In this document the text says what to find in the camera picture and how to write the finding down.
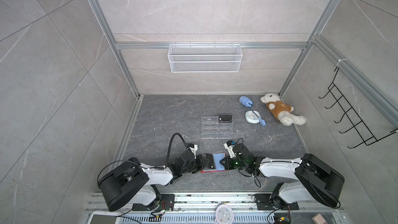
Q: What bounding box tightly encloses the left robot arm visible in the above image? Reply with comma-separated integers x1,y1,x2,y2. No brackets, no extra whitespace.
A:
97,145,213,212

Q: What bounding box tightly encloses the blue plastic bottle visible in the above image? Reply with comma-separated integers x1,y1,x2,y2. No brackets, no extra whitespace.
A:
239,95,253,107

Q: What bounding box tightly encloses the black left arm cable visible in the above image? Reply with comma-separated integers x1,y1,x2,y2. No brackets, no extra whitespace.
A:
165,132,189,167

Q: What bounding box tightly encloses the white teddy bear brown shirt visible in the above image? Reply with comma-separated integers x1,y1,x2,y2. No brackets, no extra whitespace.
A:
260,93,307,126

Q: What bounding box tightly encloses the white tablet device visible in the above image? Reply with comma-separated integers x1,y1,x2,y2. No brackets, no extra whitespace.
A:
88,211,123,224

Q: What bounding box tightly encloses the white wire mesh basket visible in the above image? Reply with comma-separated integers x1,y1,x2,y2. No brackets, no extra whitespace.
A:
167,44,243,73

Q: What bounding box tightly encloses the small blue brush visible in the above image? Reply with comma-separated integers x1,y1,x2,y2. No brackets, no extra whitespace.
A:
259,118,266,126

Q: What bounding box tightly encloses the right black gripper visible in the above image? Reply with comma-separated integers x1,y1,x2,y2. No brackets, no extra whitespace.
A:
218,156,248,171

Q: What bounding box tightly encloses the white round clock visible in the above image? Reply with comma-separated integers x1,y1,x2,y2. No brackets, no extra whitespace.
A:
215,204,234,224

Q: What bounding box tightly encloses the black wall hook rack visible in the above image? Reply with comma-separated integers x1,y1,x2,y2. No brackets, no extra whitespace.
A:
318,67,398,149

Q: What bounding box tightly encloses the red card holder wallet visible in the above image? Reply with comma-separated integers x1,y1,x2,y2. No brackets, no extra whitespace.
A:
200,152,232,173

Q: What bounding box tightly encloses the clear acrylic organizer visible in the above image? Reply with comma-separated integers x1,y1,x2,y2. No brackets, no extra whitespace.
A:
201,116,234,139

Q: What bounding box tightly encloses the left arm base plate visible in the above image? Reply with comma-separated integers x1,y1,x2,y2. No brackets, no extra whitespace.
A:
132,194,175,212

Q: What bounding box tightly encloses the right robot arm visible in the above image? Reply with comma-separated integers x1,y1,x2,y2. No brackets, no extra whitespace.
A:
218,141,345,209

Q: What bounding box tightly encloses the pink eraser block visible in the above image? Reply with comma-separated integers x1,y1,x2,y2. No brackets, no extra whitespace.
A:
312,214,328,224

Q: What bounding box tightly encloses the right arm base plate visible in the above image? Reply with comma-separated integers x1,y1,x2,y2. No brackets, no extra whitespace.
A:
254,194,299,211

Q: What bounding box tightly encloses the blue credit card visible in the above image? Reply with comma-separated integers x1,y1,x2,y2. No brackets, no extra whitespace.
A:
213,153,226,171

